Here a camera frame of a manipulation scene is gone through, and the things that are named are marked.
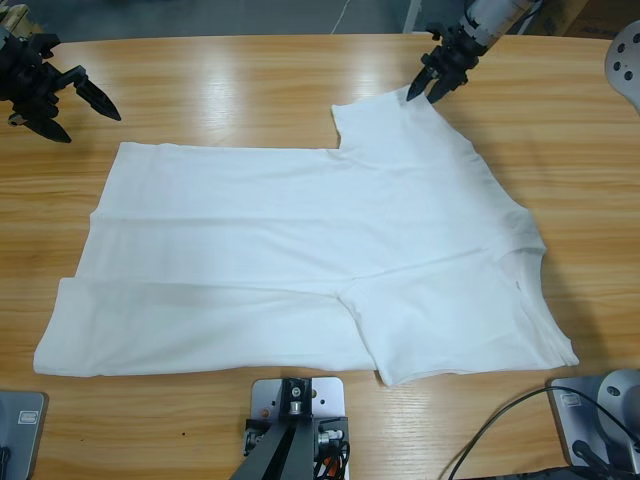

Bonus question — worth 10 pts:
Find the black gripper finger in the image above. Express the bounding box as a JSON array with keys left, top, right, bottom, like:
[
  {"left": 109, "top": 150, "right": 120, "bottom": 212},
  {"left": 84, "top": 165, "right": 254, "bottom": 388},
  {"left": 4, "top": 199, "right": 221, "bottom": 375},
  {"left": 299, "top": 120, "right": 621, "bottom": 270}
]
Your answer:
[
  {"left": 405, "top": 64, "right": 437, "bottom": 103},
  {"left": 58, "top": 64, "right": 123, "bottom": 123},
  {"left": 426, "top": 74, "right": 460, "bottom": 106},
  {"left": 19, "top": 107, "right": 72, "bottom": 145}
]

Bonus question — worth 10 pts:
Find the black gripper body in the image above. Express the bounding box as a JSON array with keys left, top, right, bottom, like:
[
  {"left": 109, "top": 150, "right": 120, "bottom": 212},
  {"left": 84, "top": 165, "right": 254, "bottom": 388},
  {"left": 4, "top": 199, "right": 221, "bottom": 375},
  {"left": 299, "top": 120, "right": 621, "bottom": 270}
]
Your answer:
[
  {"left": 0, "top": 37, "right": 66, "bottom": 124},
  {"left": 422, "top": 19, "right": 489, "bottom": 86}
]

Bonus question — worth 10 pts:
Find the white T-shirt with UNITREE print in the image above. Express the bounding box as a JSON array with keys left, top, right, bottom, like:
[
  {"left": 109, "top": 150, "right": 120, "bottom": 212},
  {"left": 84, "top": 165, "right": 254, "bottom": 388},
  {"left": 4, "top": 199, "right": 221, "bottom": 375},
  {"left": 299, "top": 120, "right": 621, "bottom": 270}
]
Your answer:
[{"left": 32, "top": 83, "right": 581, "bottom": 389}]

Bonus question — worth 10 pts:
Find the wooden pallet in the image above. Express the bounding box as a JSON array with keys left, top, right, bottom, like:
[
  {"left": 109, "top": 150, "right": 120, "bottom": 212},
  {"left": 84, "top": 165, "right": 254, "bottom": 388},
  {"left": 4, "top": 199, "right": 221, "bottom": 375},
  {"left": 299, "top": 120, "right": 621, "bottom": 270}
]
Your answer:
[{"left": 0, "top": 3, "right": 50, "bottom": 49}]

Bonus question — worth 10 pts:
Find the cardboard box with blue print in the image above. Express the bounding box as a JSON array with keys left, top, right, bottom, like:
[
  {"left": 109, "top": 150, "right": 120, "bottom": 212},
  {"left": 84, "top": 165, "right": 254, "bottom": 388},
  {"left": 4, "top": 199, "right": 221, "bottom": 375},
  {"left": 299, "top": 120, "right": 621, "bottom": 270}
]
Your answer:
[{"left": 527, "top": 0, "right": 591, "bottom": 37}]

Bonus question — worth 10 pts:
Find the cardboard box with dark lettering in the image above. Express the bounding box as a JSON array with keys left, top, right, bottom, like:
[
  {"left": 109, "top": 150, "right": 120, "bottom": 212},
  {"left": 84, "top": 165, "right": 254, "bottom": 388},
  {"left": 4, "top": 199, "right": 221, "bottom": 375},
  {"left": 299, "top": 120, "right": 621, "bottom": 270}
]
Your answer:
[{"left": 564, "top": 0, "right": 632, "bottom": 40}]

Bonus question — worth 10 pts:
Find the black block with silver connector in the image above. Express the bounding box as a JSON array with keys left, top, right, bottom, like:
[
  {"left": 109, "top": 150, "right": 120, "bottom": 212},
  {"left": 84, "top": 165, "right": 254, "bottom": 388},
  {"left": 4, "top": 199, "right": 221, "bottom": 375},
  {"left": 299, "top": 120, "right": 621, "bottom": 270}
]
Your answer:
[{"left": 313, "top": 415, "right": 350, "bottom": 451}]

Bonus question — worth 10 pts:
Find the black and silver clamp fitting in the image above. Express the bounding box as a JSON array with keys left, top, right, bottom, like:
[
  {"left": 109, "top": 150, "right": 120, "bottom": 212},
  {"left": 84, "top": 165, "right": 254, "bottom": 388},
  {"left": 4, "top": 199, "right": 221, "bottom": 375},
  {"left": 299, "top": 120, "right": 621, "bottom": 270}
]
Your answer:
[{"left": 242, "top": 418, "right": 271, "bottom": 457}]

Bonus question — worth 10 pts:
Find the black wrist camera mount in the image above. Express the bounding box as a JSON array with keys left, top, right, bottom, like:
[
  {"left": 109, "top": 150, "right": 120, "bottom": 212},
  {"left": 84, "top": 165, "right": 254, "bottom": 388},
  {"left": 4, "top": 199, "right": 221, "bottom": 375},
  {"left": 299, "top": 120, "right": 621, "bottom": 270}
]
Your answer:
[
  {"left": 424, "top": 22, "right": 454, "bottom": 44},
  {"left": 14, "top": 32, "right": 61, "bottom": 59}
]

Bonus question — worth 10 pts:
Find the white metal frame leg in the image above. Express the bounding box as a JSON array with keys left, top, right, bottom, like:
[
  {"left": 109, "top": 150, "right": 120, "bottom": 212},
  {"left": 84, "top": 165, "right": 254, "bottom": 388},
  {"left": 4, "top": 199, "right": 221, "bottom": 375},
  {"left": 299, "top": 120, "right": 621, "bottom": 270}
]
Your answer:
[
  {"left": 402, "top": 0, "right": 427, "bottom": 34},
  {"left": 517, "top": 0, "right": 547, "bottom": 35}
]

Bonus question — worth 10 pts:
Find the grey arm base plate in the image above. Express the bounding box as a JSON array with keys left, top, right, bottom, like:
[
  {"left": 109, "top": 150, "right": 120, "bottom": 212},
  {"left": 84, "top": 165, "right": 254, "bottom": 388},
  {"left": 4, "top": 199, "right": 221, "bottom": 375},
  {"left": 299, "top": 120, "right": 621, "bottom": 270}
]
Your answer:
[
  {"left": 548, "top": 375, "right": 640, "bottom": 471},
  {"left": 0, "top": 391, "right": 50, "bottom": 480}
]

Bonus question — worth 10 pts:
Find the white camera mounting plate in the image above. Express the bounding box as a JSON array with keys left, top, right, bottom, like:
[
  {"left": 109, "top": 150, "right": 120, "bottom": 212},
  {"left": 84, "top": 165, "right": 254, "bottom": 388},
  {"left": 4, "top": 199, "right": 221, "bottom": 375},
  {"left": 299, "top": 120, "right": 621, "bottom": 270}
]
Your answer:
[{"left": 243, "top": 377, "right": 351, "bottom": 480}]

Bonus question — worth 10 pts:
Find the long black cable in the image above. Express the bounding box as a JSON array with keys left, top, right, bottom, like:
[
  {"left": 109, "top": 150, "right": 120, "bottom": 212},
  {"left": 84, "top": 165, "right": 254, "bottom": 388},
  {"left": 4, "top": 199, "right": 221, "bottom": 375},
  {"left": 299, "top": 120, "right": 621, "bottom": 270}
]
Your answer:
[{"left": 449, "top": 385, "right": 640, "bottom": 480}]

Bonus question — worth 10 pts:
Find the black bracket with silver bolt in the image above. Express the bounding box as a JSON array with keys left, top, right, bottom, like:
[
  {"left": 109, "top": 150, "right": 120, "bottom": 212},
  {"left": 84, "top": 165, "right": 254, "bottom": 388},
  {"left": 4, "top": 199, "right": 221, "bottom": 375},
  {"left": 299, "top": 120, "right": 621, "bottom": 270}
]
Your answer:
[{"left": 279, "top": 378, "right": 315, "bottom": 424}]

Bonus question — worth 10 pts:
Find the black and orange cable bundle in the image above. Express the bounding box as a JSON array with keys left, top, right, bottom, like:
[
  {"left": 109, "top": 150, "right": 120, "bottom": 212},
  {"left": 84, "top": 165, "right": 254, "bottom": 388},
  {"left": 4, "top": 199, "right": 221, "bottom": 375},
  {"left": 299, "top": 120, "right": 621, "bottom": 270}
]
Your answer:
[{"left": 313, "top": 442, "right": 354, "bottom": 480}]

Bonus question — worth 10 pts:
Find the dark camera post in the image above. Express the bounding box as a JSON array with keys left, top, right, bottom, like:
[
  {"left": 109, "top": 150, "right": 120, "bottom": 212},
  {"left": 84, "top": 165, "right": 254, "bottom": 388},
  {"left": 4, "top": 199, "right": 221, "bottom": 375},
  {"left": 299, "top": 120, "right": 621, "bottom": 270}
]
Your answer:
[{"left": 234, "top": 419, "right": 317, "bottom": 480}]

